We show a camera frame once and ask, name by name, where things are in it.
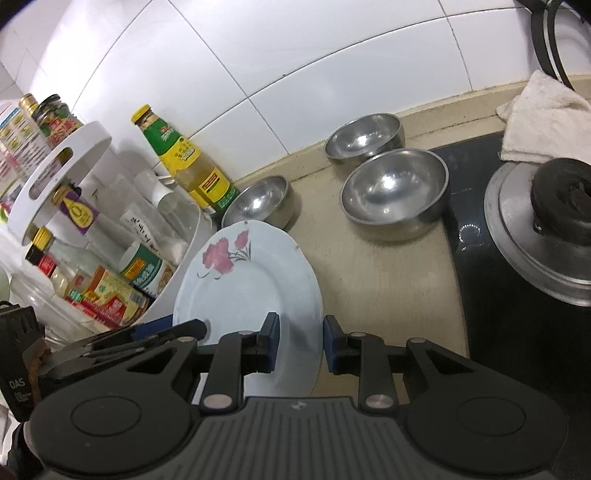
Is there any orange seasoning packet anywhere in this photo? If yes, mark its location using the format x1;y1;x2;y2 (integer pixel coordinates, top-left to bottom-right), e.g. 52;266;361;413
65;265;151;329

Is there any green label jar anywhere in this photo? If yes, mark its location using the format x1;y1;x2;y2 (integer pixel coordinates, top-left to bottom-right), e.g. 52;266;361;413
119;241;175;297

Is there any clear glass bottle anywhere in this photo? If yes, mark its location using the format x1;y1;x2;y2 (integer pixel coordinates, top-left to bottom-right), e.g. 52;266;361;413
150;184;201;261

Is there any gold cap bottle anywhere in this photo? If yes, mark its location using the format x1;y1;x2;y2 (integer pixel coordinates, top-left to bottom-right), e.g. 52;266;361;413
17;93;52;153

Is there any white towel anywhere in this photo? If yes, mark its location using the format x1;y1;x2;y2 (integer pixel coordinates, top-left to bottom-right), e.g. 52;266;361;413
496;70;591;166

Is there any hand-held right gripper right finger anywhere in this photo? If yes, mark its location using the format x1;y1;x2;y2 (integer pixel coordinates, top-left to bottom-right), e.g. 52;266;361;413
323;315;481;414

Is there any yellow label sauce bottle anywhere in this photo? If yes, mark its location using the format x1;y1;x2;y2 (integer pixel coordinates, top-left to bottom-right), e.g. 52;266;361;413
130;104;241;216

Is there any black glass cooktop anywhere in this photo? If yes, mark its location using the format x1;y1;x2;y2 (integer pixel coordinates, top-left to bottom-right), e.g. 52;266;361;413
429;131;591;480

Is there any small steel bowl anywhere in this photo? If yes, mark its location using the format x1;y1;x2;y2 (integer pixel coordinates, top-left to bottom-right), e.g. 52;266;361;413
221;175;296;232

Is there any red label bottle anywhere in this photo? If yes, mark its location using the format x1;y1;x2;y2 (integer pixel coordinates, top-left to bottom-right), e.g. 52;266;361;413
25;226;93;296

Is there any dark jar with green lid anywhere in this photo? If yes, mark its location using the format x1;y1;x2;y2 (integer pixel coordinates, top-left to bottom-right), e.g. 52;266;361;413
34;93;85;149

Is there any white plate with pink flowers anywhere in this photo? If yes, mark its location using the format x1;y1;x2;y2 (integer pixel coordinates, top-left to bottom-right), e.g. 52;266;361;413
172;220;324;398

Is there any white round spice rack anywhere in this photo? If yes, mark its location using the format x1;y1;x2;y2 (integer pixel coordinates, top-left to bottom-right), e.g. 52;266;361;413
0;99;218;342

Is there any white printed carton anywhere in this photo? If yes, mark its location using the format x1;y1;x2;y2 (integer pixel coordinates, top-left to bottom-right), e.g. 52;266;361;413
0;102;47;163

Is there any large steel bowl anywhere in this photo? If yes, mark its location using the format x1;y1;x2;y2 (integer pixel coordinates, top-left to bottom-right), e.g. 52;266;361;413
341;148;450;241

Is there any black metal rack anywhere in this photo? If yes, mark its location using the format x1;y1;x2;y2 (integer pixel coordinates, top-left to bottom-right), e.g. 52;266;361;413
515;0;591;93

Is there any medium steel bowl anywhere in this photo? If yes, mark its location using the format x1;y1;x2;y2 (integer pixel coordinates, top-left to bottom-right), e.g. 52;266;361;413
324;113;406;163

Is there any purple label bottle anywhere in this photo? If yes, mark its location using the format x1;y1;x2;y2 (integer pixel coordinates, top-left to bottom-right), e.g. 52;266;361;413
51;185;101;237

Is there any metal pot lid black knob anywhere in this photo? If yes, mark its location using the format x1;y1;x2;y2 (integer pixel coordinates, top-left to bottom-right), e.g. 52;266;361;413
483;158;591;306

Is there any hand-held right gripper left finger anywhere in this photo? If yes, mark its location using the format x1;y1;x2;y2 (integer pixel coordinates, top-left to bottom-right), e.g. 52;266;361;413
124;313;281;413

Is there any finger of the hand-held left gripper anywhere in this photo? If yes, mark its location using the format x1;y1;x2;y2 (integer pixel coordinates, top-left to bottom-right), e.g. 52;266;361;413
44;342;162;379
69;318;208;356

